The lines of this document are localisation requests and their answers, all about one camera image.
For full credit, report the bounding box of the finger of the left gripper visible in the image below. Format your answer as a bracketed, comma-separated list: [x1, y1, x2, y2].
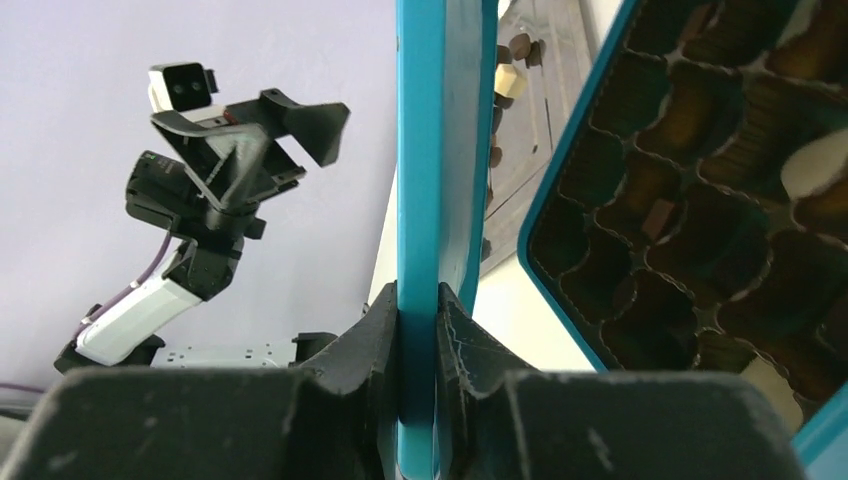
[225, 88, 350, 167]

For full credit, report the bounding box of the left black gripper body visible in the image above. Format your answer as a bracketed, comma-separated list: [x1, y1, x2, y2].
[150, 104, 306, 212]

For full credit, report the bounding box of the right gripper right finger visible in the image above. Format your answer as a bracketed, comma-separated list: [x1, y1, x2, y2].
[436, 284, 805, 479]

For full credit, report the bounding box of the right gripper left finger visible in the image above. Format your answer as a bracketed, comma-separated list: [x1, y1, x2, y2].
[1, 284, 398, 479]

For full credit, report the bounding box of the teal box lid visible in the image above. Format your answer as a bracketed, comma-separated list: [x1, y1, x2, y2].
[397, 1, 498, 479]

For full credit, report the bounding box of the teal chocolate box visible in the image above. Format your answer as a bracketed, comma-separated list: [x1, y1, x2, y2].
[519, 1, 847, 479]

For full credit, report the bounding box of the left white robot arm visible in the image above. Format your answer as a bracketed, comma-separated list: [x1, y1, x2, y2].
[54, 88, 350, 373]

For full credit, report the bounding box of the white square chocolate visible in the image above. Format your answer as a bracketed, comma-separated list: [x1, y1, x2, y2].
[494, 64, 528, 99]

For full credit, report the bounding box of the steel tray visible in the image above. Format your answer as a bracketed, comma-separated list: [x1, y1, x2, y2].
[480, 0, 594, 275]

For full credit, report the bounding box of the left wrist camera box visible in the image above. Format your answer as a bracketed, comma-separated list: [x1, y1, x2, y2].
[148, 62, 218, 113]

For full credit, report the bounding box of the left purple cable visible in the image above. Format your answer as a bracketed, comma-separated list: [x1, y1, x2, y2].
[0, 231, 174, 395]

